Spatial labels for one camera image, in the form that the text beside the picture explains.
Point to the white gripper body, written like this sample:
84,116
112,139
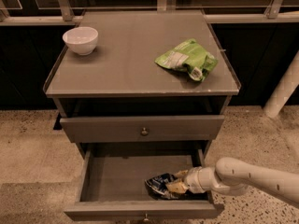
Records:
192,180

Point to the blue chip bag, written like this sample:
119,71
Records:
157,186

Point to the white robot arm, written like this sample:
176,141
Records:
231,176

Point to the brass middle drawer knob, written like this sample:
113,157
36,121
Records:
146,219

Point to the brass drawer knob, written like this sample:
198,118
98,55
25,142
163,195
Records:
144,131
146,219

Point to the brass top drawer knob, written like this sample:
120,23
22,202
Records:
144,131

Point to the open grey middle drawer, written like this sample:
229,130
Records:
113,187

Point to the closed grey top drawer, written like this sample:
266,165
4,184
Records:
127,129

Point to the grey drawer cabinet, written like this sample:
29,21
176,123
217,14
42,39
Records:
121,79

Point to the green chip bag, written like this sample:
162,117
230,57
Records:
189,57

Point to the white ceramic bowl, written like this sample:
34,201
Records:
81,40

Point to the metal railing frame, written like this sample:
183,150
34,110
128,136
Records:
37,12

